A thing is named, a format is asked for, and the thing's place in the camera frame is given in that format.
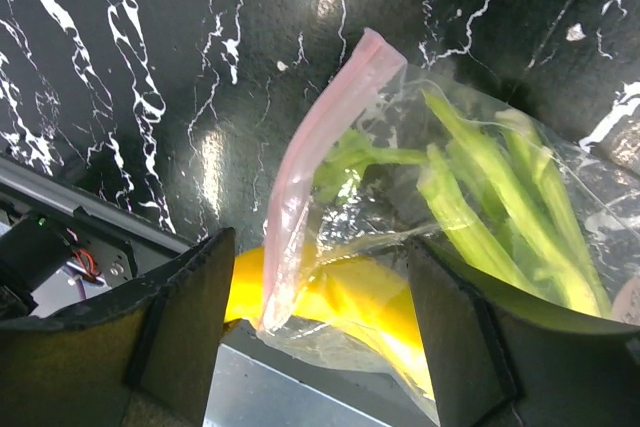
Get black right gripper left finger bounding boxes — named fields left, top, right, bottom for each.
left=1, top=228, right=235, bottom=426

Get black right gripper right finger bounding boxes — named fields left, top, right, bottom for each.
left=405, top=238, right=639, bottom=426

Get yellow fake bell pepper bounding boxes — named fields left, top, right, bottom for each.
left=223, top=241, right=436, bottom=398

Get green fake celery stalks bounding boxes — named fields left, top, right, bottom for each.
left=313, top=90, right=612, bottom=317

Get clear zip top bag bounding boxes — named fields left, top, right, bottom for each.
left=256, top=30, right=639, bottom=426

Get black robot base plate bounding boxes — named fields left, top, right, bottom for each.
left=1, top=184, right=184, bottom=320

